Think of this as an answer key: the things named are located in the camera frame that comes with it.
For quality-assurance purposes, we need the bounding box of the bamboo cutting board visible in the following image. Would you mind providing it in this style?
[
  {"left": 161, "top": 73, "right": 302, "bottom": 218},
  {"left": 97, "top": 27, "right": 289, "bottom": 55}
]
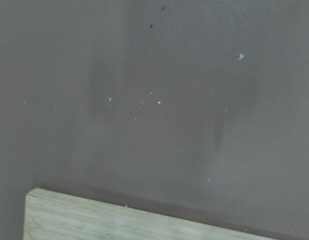
[{"left": 23, "top": 187, "right": 303, "bottom": 240}]

